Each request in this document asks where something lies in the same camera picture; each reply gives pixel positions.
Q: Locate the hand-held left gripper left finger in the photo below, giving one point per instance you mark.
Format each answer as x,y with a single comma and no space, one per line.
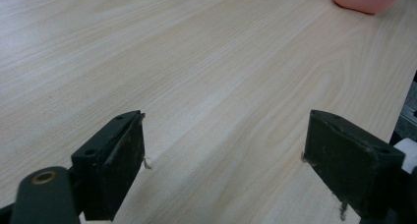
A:
111,171

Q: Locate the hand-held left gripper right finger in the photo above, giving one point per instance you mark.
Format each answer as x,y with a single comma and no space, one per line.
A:
347,165

